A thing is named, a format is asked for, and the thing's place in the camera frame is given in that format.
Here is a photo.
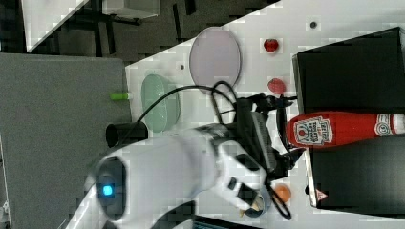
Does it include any green marker pen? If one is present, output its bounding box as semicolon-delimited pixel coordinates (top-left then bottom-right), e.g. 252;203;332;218
109;93;133;100

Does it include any black oven door handle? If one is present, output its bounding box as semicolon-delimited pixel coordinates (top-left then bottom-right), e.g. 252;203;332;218
276;95;296;152

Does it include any orange fruit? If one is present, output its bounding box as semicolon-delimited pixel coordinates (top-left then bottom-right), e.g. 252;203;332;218
274;184;291;203

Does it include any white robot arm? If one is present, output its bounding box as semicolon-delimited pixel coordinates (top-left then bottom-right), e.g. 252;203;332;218
62;94;303;229

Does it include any red plush ketchup bottle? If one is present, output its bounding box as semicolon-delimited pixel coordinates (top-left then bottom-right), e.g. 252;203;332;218
286;112;404;148

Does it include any black cylinder cup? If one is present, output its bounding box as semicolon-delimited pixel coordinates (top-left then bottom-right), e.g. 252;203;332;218
105;122;148;148

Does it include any pink red fruit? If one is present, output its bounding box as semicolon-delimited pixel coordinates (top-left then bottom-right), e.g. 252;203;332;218
267;78;286;94

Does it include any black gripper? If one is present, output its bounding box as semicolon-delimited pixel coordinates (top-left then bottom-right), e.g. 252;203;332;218
235;93;305;180

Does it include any lavender oval plate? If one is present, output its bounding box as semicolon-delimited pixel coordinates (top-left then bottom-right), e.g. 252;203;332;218
189;27;242;88

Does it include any light green bowl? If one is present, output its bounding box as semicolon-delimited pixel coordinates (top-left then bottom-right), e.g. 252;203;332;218
140;73;181;134

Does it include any red strawberry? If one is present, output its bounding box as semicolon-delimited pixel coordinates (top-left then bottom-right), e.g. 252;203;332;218
264;39;279;53

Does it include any blue bowl with chips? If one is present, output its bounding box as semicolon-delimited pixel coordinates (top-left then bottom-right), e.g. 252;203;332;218
240;187;271;219

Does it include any black oven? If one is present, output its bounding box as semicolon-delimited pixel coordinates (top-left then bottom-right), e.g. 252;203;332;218
287;27;404;219

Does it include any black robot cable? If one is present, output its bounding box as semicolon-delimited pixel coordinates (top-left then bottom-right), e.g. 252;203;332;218
117;80;292;221

